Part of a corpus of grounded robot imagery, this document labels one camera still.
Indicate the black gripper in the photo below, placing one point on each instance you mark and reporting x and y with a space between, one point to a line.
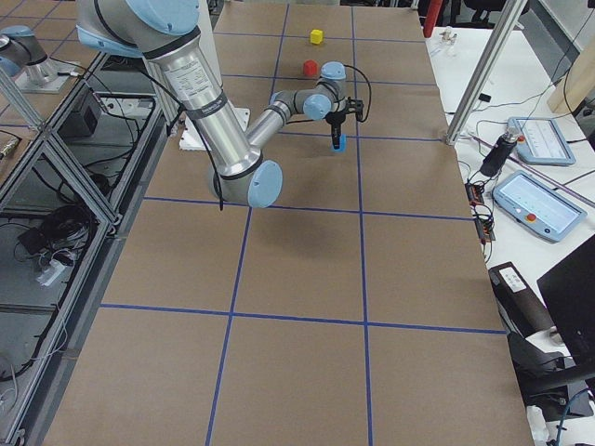
336 119

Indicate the blue cube block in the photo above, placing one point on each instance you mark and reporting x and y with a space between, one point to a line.
339 144

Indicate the red cube block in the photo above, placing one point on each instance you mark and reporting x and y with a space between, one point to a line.
310 68

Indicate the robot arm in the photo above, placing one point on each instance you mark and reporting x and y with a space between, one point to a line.
22 56
167 34

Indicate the yellow cube block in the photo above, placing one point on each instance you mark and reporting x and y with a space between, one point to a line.
316 37

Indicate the red fire extinguisher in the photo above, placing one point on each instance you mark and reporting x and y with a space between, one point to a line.
433 12

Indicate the black water bottle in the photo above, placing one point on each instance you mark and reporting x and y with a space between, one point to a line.
500 152

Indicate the brown paper table cover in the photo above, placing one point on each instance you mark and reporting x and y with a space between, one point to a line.
355 311

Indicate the teach pendant near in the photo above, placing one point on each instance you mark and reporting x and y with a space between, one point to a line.
536 207

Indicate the teach pendant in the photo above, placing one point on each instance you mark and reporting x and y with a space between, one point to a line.
536 207
541 142

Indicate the teach pendant far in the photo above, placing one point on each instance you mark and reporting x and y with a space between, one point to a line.
541 142

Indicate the black monitor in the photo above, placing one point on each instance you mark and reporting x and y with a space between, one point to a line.
568 291

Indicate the white power strip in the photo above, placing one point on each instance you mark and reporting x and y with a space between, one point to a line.
50 273

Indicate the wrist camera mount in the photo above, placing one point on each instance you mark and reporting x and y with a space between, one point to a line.
354 106

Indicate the white pedestal base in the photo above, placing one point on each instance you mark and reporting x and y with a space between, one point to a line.
190 139

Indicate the aluminium frame post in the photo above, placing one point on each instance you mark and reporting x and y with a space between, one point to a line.
499 36

